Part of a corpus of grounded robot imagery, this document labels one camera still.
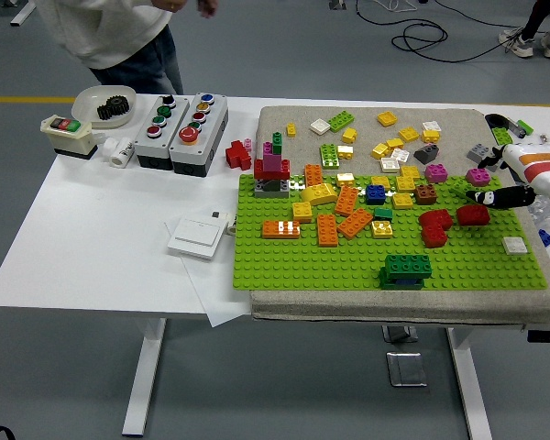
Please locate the dark green long brick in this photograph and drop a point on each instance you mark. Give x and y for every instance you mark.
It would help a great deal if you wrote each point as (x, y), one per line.
(405, 266)
(385, 284)

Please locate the multicolour brick tower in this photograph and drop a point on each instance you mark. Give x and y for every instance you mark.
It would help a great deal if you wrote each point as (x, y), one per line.
(271, 170)

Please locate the small dark green brick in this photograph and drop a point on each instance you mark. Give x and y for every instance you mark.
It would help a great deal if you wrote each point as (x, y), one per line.
(382, 213)

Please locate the metal stand foot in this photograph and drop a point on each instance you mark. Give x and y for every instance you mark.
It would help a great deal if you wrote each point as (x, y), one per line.
(337, 4)

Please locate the grey emergency stop box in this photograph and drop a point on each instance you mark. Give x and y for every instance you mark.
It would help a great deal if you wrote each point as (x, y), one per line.
(197, 153)

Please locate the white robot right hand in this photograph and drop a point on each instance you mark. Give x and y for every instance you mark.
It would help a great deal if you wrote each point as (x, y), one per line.
(541, 169)

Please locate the person's right hand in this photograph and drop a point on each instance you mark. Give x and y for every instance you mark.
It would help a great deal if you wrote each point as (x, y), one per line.
(169, 4)

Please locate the small pink brick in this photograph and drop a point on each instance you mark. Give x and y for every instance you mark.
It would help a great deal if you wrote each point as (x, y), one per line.
(248, 144)

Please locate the background person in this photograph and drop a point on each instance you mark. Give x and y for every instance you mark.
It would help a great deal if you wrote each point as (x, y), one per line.
(522, 46)

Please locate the brown square brick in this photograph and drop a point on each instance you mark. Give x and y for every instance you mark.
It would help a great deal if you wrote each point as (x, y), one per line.
(425, 194)

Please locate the yellow curved brick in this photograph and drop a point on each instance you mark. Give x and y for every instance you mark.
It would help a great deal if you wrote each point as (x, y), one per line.
(318, 193)

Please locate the black metal gear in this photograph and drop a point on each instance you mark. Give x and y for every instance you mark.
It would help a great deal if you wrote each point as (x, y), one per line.
(114, 109)

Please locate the white wall switch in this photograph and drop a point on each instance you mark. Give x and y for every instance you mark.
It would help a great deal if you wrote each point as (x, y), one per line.
(194, 238)

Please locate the white plastic bowl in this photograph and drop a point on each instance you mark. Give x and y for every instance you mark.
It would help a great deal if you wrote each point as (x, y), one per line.
(84, 103)

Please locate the white table leg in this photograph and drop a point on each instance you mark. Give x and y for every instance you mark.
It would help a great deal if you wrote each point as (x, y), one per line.
(469, 389)
(142, 376)

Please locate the pink square brick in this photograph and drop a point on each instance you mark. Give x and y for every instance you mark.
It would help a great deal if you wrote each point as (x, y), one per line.
(478, 177)
(436, 173)

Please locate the small blue brick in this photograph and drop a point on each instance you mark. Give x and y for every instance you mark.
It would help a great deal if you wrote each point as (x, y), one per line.
(545, 237)

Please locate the orange long brick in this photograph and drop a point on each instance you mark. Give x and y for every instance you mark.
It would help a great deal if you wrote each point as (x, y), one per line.
(313, 174)
(326, 229)
(346, 201)
(354, 223)
(270, 229)

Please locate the grey four-button control box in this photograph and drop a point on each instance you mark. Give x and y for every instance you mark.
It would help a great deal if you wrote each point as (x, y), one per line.
(149, 144)

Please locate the white tile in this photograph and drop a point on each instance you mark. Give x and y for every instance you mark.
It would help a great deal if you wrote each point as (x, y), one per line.
(320, 126)
(400, 155)
(432, 127)
(515, 245)
(389, 165)

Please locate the white paper sheet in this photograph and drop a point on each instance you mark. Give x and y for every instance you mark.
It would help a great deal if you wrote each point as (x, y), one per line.
(215, 298)

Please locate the small yellow brick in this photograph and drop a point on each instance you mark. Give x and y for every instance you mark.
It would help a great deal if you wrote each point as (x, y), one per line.
(291, 129)

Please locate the person's left hand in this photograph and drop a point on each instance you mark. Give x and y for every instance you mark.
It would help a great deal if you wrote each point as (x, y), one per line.
(207, 8)

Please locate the silver tool green tip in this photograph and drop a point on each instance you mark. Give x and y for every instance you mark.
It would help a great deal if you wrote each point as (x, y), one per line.
(515, 126)

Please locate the white pipe fitting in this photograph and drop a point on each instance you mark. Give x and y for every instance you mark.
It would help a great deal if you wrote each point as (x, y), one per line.
(121, 155)

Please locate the cream red-green switch box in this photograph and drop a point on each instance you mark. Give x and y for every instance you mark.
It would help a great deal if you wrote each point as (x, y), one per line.
(69, 139)

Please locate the metal floor plate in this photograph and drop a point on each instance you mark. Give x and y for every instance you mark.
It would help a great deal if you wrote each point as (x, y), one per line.
(405, 369)

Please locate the light grey long brick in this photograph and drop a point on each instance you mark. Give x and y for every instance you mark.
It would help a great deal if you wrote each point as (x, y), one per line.
(477, 152)

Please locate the grey-brown foam mat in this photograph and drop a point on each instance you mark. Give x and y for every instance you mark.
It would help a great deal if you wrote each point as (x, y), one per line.
(440, 307)

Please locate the lime green studded baseplate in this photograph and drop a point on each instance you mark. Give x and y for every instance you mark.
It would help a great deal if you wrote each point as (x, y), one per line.
(302, 266)

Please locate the red cross-shaped brick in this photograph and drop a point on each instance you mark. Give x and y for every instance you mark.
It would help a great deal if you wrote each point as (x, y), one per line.
(237, 157)

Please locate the dark grey sloped brick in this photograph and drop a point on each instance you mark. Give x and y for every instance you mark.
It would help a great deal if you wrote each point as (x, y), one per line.
(426, 155)

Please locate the white table foot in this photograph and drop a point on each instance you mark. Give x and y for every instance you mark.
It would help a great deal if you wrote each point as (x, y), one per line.
(25, 13)

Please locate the metal table bracket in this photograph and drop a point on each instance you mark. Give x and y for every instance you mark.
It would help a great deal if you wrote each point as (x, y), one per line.
(399, 334)

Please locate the yellow square brick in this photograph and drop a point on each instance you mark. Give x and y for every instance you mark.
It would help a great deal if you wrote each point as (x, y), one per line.
(394, 143)
(381, 229)
(346, 152)
(387, 118)
(349, 135)
(400, 201)
(380, 181)
(405, 184)
(380, 150)
(345, 179)
(410, 172)
(431, 136)
(301, 212)
(408, 134)

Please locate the black table control panel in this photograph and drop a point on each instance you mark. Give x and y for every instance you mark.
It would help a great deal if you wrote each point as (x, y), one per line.
(547, 336)

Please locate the blue square brick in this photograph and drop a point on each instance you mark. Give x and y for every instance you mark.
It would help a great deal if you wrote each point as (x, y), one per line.
(405, 280)
(376, 194)

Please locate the lime green long brick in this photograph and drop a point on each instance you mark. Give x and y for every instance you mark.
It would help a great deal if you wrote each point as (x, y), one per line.
(330, 156)
(341, 121)
(502, 136)
(458, 185)

